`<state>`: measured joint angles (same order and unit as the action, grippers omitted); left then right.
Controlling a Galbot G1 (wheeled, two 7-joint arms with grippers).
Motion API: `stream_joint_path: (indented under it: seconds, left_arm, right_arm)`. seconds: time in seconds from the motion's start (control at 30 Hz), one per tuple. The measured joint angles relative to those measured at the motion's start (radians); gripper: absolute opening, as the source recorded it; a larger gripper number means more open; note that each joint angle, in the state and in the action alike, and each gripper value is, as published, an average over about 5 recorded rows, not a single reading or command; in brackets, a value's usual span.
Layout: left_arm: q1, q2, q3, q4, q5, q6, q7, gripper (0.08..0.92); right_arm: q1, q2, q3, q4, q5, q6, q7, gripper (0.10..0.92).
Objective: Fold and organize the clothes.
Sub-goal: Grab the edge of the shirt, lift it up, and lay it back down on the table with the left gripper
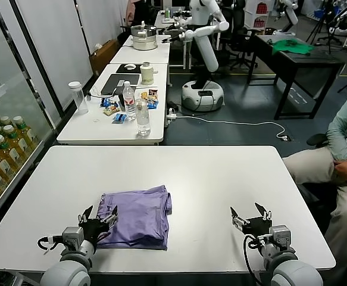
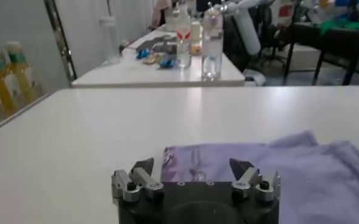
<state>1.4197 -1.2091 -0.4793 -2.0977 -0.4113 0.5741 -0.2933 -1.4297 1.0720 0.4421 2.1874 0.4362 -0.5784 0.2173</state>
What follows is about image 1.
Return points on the black chair armrest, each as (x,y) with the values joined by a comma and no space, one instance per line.
(317,139)

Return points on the white wheeled humanoid robot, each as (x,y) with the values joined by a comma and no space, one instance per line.
(204,44)

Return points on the black table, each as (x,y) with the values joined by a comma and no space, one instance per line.
(307,62)

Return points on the white computer mouse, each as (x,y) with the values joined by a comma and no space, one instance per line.
(128,66)

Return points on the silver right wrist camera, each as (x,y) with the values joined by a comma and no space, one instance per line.
(280,236)

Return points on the dark brown snack packet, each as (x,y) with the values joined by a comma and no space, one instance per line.
(153,92)

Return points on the white table with pot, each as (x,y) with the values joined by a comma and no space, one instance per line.
(149,56)

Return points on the glass door drinks cabinet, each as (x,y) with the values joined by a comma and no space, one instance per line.
(27,74)

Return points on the dark grey laptop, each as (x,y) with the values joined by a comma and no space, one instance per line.
(122,83)

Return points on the black mouse pad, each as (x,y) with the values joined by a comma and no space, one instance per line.
(137,69)

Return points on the clear tumbler white lid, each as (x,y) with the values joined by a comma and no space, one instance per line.
(79,98)

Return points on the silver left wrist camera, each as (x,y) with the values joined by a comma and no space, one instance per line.
(72,236)

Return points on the blue plastic bin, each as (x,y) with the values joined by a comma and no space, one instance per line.
(318,13)

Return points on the black tripod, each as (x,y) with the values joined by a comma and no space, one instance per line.
(322,21)

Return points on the black office chair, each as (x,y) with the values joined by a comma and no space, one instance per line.
(238,35)

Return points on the red label water bottle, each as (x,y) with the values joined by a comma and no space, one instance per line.
(128,101)

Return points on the white floor plug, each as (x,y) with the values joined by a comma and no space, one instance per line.
(283,137)

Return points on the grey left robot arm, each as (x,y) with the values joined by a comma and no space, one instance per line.
(69,268)

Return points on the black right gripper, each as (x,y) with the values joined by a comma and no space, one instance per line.
(256,225)

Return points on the large clear water bottle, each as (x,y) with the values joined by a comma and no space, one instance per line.
(143,119)

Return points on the purple t-shirt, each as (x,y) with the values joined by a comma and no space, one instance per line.
(137,214)

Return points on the blue snack packet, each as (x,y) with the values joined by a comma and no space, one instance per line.
(119,118)
(152,104)
(105,102)

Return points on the white shelf red items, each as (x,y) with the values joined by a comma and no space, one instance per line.
(261,15)

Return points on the white steamer pot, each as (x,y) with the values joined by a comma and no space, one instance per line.
(143,37)

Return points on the brown cardboard box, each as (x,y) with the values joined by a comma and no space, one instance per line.
(101,58)

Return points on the pink garment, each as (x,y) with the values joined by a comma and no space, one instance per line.
(130,12)

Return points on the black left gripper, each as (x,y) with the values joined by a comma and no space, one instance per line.
(94,229)

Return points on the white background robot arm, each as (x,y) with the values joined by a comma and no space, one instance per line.
(290,13)

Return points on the white table with snacks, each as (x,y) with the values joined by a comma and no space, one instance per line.
(101,131)

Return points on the seated person green jacket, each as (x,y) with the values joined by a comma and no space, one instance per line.
(343,131)

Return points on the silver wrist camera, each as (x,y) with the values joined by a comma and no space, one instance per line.
(72,236)
(280,236)

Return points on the white power strip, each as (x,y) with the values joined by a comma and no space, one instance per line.
(171,113)

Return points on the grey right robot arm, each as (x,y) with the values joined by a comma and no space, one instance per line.
(295,268)

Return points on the green cloth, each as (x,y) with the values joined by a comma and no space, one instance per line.
(292,47)

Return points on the orange snack packet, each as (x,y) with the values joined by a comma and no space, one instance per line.
(143,95)

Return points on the cream lidded jar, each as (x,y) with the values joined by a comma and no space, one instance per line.
(147,74)

